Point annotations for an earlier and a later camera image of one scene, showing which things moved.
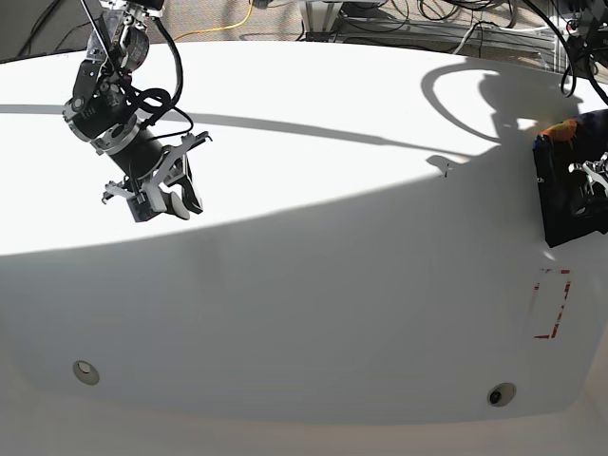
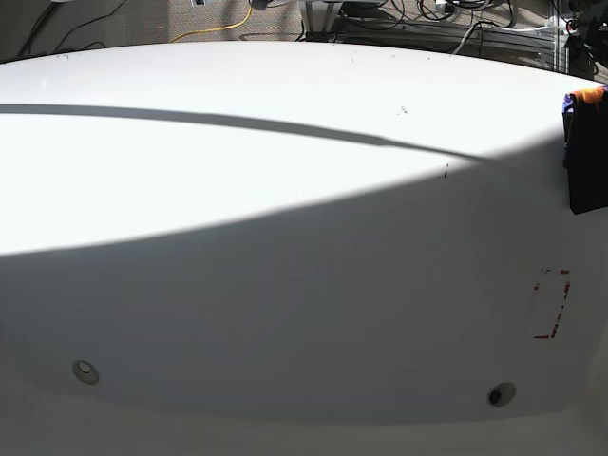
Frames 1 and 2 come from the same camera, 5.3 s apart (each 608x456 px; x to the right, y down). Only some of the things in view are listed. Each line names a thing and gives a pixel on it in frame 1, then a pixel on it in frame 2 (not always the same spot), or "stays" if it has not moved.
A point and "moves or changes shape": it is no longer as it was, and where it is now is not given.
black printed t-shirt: (569, 211) moves or changes shape
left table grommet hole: (85, 371) stays
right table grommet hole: (502, 394) stays
